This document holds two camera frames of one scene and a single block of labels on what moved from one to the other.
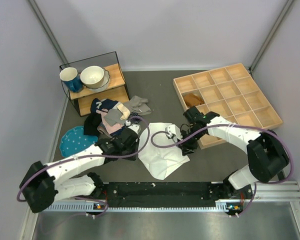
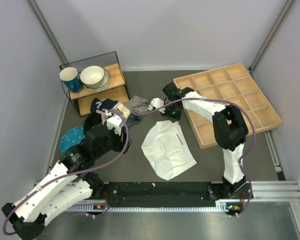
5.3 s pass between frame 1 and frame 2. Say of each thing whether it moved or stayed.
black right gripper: moved
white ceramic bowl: stayed
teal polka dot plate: stayed
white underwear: moved
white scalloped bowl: stayed
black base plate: stayed
